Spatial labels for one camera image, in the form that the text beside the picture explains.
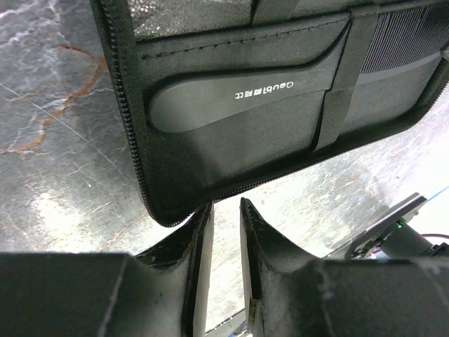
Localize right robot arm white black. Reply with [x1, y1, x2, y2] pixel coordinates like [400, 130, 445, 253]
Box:
[343, 193, 448, 259]

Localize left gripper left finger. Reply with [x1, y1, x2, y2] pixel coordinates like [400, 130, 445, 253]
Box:
[1, 204, 213, 336]

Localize black zipper tool case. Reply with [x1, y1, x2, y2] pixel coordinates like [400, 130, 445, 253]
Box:
[91, 1, 448, 227]

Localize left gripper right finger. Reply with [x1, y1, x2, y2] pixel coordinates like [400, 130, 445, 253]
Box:
[240, 198, 448, 336]

